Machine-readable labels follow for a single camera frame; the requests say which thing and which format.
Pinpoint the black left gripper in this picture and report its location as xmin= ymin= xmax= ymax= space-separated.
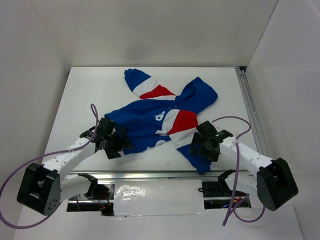
xmin=104 ymin=127 xmax=134 ymax=160

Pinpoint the blue white red jacket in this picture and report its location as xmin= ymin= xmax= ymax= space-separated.
xmin=104 ymin=68 xmax=218 ymax=174

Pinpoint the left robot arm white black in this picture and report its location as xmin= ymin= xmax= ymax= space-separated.
xmin=16 ymin=118 xmax=133 ymax=216

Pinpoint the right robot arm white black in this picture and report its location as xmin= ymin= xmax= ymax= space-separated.
xmin=190 ymin=121 xmax=299 ymax=211

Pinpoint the white foil covered panel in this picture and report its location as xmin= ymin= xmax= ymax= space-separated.
xmin=113 ymin=179 xmax=206 ymax=217

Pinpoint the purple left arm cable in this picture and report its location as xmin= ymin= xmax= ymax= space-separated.
xmin=0 ymin=103 xmax=101 ymax=229

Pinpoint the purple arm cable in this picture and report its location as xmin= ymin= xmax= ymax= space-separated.
xmin=0 ymin=103 xmax=101 ymax=229
xmin=211 ymin=115 xmax=266 ymax=227

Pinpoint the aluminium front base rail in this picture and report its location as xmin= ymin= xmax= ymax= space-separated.
xmin=67 ymin=169 xmax=251 ymax=181

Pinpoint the aluminium side rail frame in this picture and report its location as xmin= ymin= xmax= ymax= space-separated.
xmin=235 ymin=65 xmax=279 ymax=177

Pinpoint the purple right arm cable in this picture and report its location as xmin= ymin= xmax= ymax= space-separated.
xmin=211 ymin=115 xmax=266 ymax=227

